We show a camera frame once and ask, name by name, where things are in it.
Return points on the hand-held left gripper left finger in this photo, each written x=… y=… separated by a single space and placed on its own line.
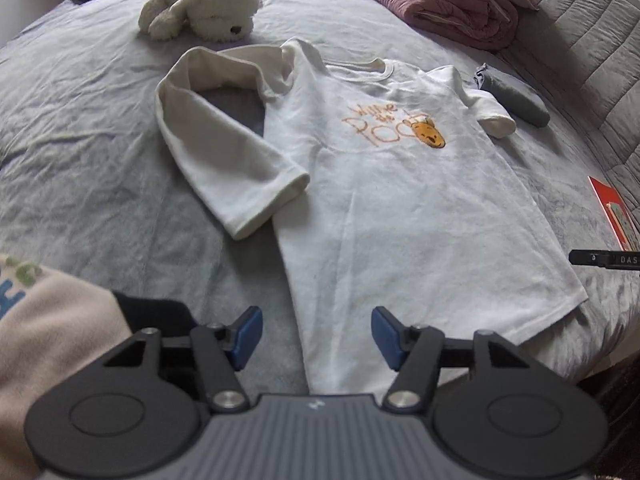
x=248 y=336

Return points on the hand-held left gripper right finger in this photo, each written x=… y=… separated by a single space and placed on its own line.
x=387 y=336

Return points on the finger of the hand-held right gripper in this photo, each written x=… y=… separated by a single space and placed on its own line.
x=605 y=259

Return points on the white printed t-shirt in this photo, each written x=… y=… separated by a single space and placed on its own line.
x=380 y=210

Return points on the red book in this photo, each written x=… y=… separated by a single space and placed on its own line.
x=617 y=210

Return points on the rolled dark grey cloth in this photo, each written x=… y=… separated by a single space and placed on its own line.
x=517 y=100

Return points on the person's cream sweatshirt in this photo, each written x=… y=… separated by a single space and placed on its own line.
x=55 y=340

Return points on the grey quilted headboard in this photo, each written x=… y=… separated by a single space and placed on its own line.
x=585 y=35

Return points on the folded pink quilt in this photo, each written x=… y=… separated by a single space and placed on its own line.
x=440 y=0

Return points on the cream plush dog toy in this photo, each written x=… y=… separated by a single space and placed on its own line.
x=200 y=7

